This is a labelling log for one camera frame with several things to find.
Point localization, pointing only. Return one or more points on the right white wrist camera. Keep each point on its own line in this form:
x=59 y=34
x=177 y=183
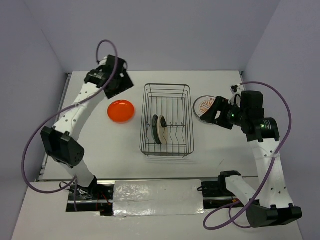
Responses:
x=236 y=92

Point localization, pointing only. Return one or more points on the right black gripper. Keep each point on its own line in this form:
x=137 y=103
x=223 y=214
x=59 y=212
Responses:
x=210 y=115

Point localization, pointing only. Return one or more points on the green patterned plate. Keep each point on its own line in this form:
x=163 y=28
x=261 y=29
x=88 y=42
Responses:
x=154 y=125

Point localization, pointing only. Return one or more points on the white plate green rim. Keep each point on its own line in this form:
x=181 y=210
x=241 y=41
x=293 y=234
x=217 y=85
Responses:
x=195 y=115

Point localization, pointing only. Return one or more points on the black metal base rail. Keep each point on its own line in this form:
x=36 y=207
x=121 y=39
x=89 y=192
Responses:
x=102 y=204

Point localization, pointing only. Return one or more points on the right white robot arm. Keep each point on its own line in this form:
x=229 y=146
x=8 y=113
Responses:
x=270 y=205

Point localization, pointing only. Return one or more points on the wire dish rack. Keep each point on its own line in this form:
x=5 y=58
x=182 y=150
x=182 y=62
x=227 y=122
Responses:
x=173 y=101

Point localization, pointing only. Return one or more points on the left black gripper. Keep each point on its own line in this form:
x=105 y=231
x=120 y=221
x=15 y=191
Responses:
x=126 y=83

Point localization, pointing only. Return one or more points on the silver foil sheet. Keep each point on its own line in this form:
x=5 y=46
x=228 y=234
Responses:
x=157 y=198

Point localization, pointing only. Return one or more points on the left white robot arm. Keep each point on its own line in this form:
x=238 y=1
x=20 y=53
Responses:
x=60 y=141

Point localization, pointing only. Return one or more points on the cream plate floral print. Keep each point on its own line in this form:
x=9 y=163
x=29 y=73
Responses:
x=162 y=130

